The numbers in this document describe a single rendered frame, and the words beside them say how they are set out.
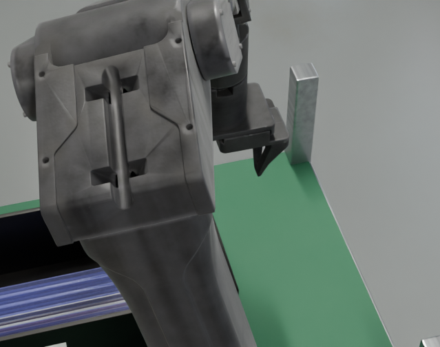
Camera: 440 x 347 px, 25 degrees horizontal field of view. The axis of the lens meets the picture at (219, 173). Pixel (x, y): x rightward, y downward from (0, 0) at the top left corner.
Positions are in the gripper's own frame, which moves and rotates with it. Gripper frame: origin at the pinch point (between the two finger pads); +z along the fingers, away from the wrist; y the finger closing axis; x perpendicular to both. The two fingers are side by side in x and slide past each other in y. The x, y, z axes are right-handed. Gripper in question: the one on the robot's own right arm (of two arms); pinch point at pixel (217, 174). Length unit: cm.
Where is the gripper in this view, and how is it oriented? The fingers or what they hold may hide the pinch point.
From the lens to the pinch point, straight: 105.5
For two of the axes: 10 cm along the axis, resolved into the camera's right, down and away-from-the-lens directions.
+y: -9.7, 1.8, -1.7
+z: 0.0, 6.8, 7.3
